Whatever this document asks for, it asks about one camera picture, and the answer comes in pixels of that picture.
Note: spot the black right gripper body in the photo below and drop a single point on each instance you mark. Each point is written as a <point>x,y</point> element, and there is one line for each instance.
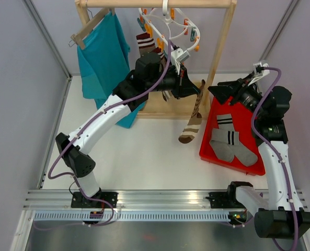
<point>248,96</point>

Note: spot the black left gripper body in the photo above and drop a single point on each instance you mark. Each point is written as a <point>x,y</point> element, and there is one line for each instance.
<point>171,81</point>

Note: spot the beige sock maroon striped cuff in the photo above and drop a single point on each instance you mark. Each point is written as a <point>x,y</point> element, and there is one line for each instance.
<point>145,43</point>

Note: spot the brown striped sock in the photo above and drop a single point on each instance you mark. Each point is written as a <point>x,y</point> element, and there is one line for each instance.
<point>167,95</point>
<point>192,128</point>

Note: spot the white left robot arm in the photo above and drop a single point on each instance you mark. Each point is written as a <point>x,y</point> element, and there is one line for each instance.
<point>105,120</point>

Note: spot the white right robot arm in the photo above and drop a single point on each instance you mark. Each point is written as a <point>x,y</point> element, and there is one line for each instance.
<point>282,215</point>

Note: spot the wooden clothes hanger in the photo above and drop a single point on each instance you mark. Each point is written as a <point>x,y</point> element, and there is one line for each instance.
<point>78,38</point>

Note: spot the red plastic tray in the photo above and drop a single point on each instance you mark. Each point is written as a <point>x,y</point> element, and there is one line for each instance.
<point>241,119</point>

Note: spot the wooden clothes rack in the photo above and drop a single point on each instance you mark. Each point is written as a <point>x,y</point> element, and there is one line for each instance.
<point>155,107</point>

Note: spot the grey sock black stripes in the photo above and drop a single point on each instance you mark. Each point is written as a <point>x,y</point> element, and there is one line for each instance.
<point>226,133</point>

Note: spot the teal t-shirt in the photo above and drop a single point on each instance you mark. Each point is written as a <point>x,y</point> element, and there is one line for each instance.
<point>103,63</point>

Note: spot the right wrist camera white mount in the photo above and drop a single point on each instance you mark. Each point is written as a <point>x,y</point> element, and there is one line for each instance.
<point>259,71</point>

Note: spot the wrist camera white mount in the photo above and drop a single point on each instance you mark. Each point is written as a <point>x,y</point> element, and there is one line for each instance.
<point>178,56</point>
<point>259,71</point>

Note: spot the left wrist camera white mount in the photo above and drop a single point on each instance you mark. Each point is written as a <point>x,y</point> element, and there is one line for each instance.
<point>178,56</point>

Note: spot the white clip hanger frame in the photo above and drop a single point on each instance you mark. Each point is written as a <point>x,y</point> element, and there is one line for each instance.
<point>176,21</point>

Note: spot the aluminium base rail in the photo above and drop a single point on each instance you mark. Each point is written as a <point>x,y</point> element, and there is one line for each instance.
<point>144,200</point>

